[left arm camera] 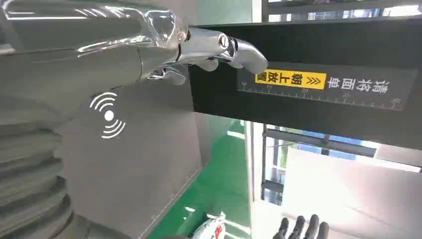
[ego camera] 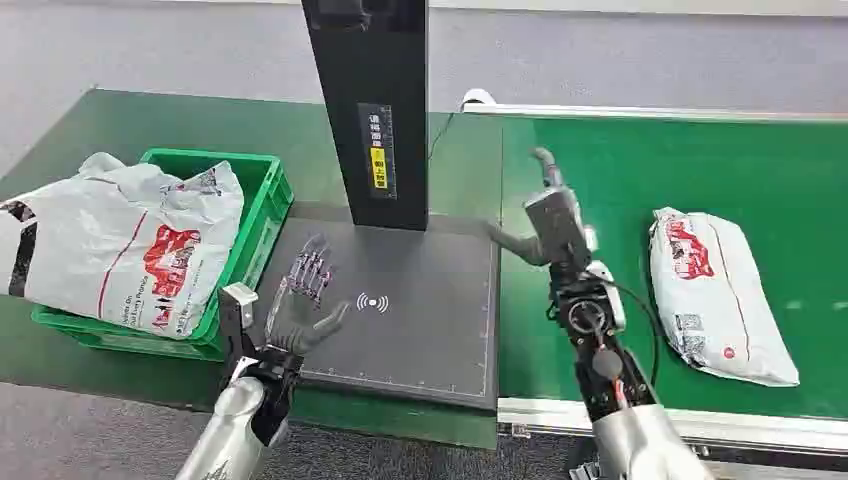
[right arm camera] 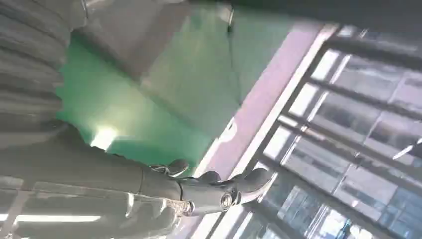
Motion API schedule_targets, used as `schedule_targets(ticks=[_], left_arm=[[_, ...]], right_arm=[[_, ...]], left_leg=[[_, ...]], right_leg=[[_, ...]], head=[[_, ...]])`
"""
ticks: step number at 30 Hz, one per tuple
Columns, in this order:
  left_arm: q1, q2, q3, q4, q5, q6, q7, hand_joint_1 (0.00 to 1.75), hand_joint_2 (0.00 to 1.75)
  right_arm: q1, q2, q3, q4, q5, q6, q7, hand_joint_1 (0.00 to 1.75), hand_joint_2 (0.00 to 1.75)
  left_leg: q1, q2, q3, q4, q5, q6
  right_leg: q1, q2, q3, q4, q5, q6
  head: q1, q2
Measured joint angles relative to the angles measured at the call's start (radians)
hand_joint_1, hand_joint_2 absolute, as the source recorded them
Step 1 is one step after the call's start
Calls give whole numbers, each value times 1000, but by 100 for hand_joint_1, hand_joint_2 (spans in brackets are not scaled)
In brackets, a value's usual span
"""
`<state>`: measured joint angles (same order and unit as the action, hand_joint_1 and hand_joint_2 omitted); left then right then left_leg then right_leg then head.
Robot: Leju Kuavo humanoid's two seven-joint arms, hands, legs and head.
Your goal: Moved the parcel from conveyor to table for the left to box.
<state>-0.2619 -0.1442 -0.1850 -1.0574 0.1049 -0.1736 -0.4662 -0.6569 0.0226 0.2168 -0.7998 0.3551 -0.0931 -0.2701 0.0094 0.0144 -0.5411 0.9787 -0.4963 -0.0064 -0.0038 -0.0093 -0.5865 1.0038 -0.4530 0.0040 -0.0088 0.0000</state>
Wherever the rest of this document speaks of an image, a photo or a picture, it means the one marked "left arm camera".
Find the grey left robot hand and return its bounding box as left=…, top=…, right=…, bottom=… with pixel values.
left=0, top=0, right=269, bottom=132

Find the ribbed grey left arm sleeve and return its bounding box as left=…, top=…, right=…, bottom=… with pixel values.
left=0, top=97, right=91, bottom=239

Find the yellow arrow sticker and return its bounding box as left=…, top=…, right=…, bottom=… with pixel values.
left=254, top=68, right=327, bottom=91

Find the white parcel with red print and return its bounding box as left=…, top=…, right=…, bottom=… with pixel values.
left=190, top=211, right=228, bottom=239

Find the black table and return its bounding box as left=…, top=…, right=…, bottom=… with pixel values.
left=189, top=15, right=422, bottom=151

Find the black robot foot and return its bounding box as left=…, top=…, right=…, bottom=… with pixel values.
left=272, top=214, right=330, bottom=239

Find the grey ruler label sticker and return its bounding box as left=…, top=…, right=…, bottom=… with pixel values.
left=237, top=62, right=419, bottom=112

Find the grey cabinet with wireless symbol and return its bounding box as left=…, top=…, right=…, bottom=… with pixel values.
left=52, top=67, right=233, bottom=239

